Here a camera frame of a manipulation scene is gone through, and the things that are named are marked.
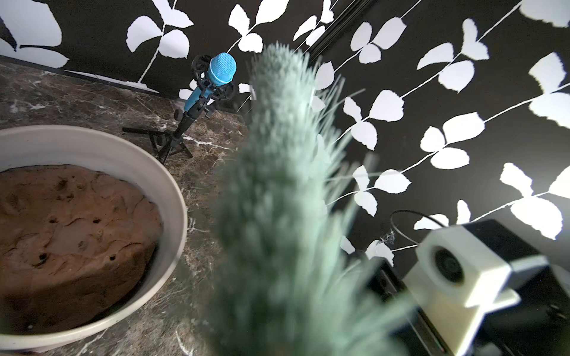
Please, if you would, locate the blue microphone on stand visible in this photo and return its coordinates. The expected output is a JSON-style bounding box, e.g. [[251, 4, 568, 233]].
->
[[184, 53, 237, 111]]

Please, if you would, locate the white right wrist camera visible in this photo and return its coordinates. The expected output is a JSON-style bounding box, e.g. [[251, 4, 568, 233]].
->
[[403, 220, 549, 355]]

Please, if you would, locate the white wavy ceramic pot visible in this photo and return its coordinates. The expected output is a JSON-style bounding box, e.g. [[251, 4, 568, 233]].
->
[[1, 125, 188, 354]]

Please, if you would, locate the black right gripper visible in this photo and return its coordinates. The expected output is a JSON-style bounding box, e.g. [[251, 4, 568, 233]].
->
[[369, 220, 570, 356]]

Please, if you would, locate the brown soil in pot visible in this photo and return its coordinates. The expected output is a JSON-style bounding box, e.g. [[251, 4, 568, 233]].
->
[[1, 165, 163, 334]]

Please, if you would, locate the black tripod microphone stand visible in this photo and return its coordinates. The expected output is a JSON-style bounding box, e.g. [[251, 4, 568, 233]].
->
[[122, 54, 238, 166]]

